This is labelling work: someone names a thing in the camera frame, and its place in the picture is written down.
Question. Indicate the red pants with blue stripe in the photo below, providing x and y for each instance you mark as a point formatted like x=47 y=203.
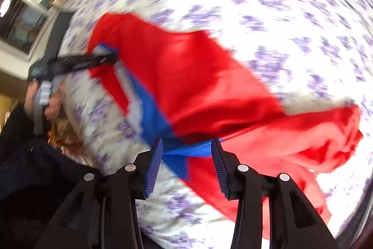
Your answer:
x=189 y=77

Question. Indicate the purple floral bed sheet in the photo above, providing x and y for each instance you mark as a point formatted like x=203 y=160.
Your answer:
x=291 y=4

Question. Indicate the person's left forearm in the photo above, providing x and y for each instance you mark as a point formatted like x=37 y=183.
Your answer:
x=14 y=126

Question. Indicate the person's dark clothing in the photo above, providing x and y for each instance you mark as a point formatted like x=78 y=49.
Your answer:
x=29 y=193

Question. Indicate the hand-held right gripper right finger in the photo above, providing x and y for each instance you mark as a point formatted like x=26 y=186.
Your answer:
x=220 y=171

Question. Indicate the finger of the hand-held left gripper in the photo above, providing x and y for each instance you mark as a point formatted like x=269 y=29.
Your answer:
x=100 y=58

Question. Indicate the person's left hand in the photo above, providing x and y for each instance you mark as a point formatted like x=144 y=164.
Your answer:
x=55 y=106

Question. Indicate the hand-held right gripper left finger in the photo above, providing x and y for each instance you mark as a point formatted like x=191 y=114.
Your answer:
x=153 y=170

